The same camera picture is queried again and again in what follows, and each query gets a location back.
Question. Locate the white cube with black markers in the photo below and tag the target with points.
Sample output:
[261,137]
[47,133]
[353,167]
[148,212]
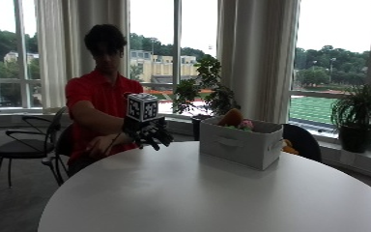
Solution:
[141,107]

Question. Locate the brown soft toy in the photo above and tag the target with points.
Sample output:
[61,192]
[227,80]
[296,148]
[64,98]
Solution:
[231,118]

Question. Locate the white fabric storage box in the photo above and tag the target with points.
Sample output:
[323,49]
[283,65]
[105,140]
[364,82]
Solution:
[240,145]

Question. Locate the tall leafy potted plant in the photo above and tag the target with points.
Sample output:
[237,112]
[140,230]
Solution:
[208,90]

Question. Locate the the person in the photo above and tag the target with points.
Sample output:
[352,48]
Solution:
[95,93]

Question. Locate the pink and green soft toy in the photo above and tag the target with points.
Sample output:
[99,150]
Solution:
[245,125]

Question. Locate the black chair behind the person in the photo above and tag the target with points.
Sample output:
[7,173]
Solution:
[63,145]

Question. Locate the orange soft toy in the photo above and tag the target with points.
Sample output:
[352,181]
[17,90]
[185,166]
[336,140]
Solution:
[288,146]

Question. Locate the black chair with armrests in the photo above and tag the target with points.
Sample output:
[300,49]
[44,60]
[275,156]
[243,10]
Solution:
[21,148]

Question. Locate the white curtain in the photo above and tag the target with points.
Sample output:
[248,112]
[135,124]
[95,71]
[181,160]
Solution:
[81,48]
[257,58]

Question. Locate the black round-backed chair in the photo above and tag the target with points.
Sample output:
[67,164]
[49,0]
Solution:
[303,141]

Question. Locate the grassy potted plant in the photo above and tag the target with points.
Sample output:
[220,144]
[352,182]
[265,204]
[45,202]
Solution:
[360,116]

